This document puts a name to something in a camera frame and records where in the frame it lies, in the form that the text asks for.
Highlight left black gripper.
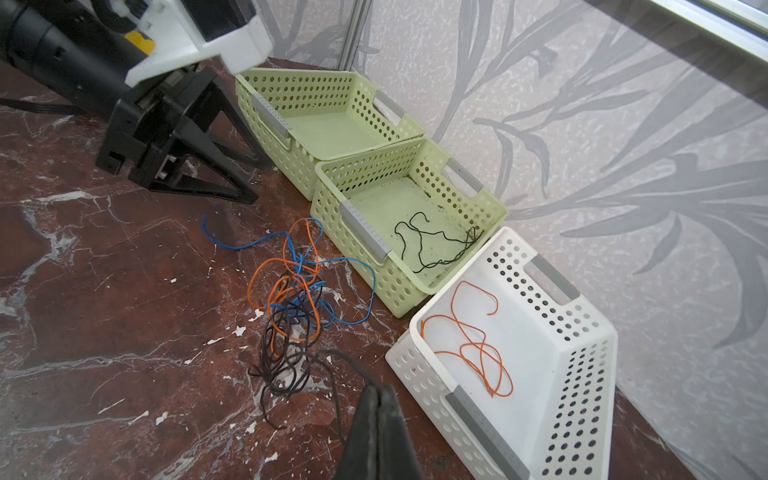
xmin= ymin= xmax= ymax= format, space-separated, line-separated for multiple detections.
xmin=96 ymin=67 xmax=274 ymax=204

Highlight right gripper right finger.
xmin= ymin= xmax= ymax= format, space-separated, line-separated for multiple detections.
xmin=377 ymin=385 xmax=423 ymax=480

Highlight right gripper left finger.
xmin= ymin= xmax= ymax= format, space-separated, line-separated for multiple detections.
xmin=333 ymin=385 xmax=379 ymax=480

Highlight black blue orange cables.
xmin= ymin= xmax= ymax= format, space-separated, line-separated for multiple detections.
xmin=200 ymin=215 xmax=379 ymax=433

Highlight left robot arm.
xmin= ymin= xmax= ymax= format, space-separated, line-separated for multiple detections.
xmin=1 ymin=1 xmax=272 ymax=204

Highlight left light green basket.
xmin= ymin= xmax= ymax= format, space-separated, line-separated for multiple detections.
xmin=235 ymin=68 xmax=425 ymax=200

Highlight light green basket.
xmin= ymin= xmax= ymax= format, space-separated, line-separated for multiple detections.
xmin=311 ymin=138 xmax=507 ymax=318
xmin=235 ymin=68 xmax=425 ymax=200

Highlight white perforated basket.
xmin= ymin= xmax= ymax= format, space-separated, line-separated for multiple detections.
xmin=386 ymin=227 xmax=618 ymax=479

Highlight middle light green basket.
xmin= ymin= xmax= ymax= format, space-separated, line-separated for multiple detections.
xmin=311 ymin=138 xmax=507 ymax=318

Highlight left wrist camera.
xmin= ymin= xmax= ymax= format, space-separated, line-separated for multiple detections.
xmin=84 ymin=0 xmax=273 ymax=87

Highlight aluminium frame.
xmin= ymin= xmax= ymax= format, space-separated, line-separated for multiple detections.
xmin=337 ymin=0 xmax=767 ymax=70

